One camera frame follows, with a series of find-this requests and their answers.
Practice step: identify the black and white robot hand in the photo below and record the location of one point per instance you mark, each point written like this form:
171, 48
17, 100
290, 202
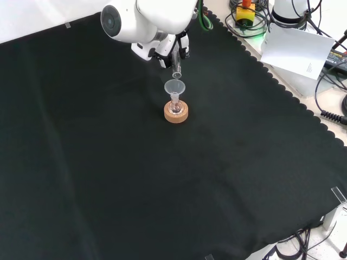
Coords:
169, 50

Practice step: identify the clear graduated cylinder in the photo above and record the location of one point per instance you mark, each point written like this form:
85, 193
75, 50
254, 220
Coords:
176, 65

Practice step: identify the round-bottom glass flask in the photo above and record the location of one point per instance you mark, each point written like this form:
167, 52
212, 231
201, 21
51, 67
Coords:
175, 107

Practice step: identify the clear plastic funnel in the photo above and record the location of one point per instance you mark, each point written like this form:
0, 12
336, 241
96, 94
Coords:
174, 88

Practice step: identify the yellow emergency stop button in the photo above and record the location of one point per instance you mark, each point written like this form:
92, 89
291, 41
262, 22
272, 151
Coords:
245, 14

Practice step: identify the black bench cloth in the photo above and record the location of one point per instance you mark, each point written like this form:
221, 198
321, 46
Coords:
151, 157

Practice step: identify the pale white board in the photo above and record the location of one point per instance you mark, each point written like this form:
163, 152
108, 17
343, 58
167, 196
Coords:
295, 51

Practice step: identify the black power adapter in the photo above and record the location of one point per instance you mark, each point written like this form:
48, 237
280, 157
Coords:
336, 60

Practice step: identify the white bench bracket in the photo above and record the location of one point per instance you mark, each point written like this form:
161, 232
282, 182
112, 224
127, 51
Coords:
334, 216

